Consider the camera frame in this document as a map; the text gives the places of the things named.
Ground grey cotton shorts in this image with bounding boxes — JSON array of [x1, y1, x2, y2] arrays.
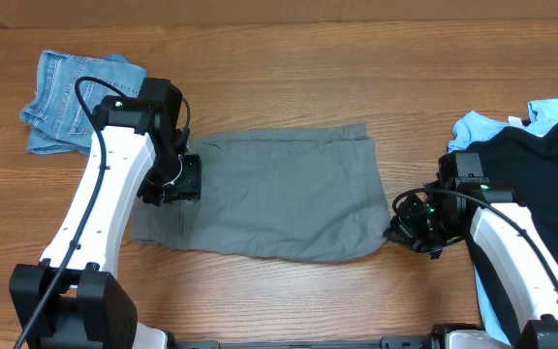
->
[[132, 124, 390, 263]]

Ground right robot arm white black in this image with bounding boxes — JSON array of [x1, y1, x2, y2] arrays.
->
[[385, 151, 558, 348]]

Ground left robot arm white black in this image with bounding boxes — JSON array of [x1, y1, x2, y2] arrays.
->
[[9, 78, 202, 348]]

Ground folded blue denim shorts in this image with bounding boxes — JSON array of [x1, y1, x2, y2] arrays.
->
[[19, 50, 147, 155]]

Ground black t-shirt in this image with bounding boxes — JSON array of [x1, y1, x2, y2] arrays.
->
[[462, 122, 558, 340]]

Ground light blue t-shirt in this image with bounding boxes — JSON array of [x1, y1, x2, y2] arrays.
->
[[448, 99, 558, 152]]

